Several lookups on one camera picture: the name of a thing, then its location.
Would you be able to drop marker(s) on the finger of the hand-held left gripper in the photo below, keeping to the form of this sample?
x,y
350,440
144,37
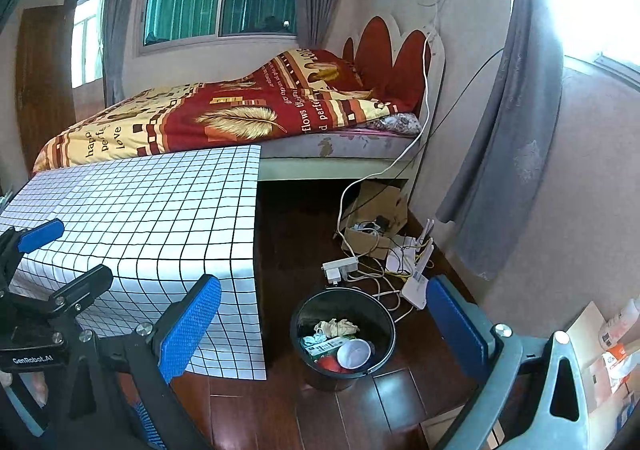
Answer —
x,y
82,287
40,235

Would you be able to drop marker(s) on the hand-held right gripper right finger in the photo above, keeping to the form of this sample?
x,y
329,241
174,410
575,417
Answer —
x,y
460,325

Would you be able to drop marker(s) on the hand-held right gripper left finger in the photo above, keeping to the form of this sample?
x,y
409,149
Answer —
x,y
190,325

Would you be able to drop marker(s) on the blue paper bowl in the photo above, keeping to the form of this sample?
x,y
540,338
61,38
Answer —
x,y
354,354

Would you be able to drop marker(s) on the black trash bin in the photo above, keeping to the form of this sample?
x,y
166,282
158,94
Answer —
x,y
310,310

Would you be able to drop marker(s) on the white blue wrapper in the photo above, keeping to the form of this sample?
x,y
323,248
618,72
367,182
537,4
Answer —
x,y
312,340

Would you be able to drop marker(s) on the green carton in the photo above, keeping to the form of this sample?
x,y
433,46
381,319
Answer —
x,y
325,346

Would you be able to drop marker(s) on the person's left hand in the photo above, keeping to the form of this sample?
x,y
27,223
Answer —
x,y
39,390

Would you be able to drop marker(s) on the white router with antennas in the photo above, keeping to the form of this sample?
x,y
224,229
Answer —
x,y
415,291

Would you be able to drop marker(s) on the white network device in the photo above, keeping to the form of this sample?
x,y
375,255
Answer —
x,y
400,257

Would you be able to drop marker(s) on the table with white grid cloth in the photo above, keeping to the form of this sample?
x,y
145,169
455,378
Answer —
x,y
150,210

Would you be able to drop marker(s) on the open cardboard box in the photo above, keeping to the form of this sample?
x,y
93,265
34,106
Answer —
x,y
370,246

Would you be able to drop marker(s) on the brown cardboard box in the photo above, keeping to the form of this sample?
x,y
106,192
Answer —
x,y
585,330

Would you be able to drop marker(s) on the white power strip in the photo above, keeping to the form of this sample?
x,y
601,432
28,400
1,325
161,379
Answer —
x,y
340,271

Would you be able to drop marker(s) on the brown wooden wardrobe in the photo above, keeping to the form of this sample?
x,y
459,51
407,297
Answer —
x,y
42,79

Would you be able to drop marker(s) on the orange white packet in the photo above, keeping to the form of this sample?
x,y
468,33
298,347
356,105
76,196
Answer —
x,y
612,370

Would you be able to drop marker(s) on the white bottle orange label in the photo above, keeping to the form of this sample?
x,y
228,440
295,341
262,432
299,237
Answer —
x,y
622,322

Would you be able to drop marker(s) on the small bright window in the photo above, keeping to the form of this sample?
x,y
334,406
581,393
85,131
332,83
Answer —
x,y
87,39

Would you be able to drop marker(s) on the grey tied curtain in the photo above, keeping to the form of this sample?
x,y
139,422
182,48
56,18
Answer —
x,y
510,129

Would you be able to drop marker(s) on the floral pillow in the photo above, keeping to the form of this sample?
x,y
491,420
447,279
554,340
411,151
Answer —
x,y
400,123

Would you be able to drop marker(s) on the grey mattress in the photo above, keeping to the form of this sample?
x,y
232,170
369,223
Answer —
x,y
350,144

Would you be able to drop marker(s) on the bed with red patterned blanket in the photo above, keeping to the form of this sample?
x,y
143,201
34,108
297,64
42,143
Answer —
x,y
225,104

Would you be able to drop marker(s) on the red padded headboard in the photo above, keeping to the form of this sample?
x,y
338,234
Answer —
x,y
380,54

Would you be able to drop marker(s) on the white bed frame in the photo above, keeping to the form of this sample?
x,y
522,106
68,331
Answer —
x,y
325,168

